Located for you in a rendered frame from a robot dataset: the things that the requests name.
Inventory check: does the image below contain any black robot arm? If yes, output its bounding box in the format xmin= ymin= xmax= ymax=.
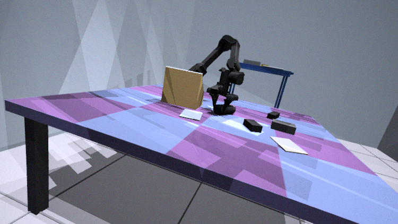
xmin=189 ymin=35 xmax=244 ymax=95

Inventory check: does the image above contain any white flat plate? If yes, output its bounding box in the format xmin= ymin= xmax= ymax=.
xmin=270 ymin=136 xmax=308 ymax=155

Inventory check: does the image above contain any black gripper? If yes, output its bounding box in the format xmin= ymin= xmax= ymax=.
xmin=206 ymin=81 xmax=238 ymax=111

